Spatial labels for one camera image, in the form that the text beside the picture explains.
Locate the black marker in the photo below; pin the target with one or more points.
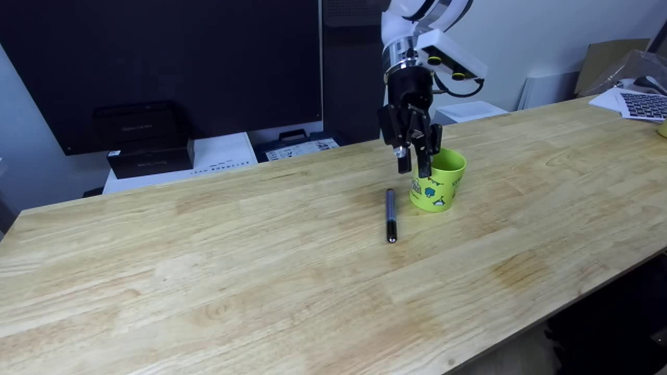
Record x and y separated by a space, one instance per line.
391 216

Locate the large black monitor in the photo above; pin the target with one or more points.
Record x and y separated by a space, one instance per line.
167 62

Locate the yellow-green printed mug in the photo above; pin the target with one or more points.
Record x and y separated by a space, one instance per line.
440 182

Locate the cardboard box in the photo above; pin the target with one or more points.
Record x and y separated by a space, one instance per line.
607 54

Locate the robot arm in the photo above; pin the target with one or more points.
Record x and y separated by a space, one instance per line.
404 23

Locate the clear plastic bag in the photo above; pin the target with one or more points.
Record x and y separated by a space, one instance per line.
630 67

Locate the stack of black boxes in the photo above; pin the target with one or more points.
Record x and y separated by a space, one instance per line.
146 143

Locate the white flat box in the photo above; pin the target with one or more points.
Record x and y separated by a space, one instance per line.
224 153

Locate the small white box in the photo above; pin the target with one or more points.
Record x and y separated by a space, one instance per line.
466 111

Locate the white board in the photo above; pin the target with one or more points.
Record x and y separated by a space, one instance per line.
550 88

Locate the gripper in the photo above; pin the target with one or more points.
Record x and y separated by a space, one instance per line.
411 86

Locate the white paper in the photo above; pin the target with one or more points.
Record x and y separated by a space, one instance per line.
604 99

